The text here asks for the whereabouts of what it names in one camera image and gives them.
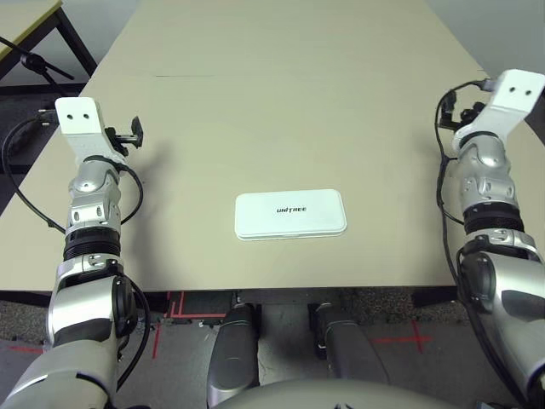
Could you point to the white plastic pencil case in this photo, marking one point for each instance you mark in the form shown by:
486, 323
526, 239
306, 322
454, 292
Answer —
289, 221

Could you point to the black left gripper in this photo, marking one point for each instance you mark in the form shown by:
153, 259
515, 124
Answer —
121, 142

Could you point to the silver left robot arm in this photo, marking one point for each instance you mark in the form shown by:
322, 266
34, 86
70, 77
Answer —
93, 204

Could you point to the grey robot leg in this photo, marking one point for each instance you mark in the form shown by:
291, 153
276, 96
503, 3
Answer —
232, 353
345, 345

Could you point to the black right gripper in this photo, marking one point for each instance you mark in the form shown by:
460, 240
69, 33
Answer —
468, 117

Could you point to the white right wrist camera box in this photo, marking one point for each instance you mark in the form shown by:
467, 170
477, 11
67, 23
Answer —
515, 91

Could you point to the side table with black frame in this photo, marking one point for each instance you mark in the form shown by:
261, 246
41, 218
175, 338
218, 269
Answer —
25, 21

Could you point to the grey robot torso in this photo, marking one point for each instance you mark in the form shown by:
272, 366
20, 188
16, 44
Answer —
340, 396

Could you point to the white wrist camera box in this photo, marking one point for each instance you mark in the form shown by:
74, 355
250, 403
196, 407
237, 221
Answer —
78, 115
515, 91

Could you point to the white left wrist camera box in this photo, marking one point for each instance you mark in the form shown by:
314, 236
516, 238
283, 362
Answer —
78, 115

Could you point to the grey right robot leg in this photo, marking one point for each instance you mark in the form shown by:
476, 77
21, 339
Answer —
345, 345

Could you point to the grey left robot leg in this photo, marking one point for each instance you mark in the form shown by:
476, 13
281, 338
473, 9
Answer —
232, 353

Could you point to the grey-blue box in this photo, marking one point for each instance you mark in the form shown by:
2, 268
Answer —
485, 404

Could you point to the black tripod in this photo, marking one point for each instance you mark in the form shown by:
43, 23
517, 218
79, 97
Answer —
32, 61

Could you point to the red tape cross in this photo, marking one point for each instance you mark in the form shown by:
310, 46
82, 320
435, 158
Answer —
419, 339

